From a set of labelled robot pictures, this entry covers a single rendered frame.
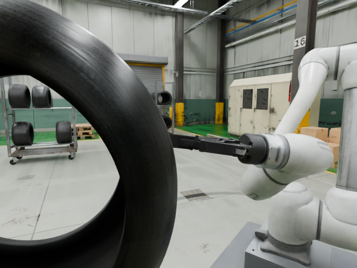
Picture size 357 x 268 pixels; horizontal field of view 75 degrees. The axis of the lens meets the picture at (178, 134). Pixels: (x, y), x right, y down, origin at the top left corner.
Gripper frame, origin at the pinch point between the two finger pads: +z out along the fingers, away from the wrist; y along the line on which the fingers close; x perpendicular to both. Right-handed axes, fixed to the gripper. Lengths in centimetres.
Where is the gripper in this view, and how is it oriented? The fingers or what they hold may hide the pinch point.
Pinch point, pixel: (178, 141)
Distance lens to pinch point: 51.7
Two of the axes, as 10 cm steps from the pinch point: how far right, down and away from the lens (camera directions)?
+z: -9.6, -1.1, -2.7
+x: -1.4, 9.8, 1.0
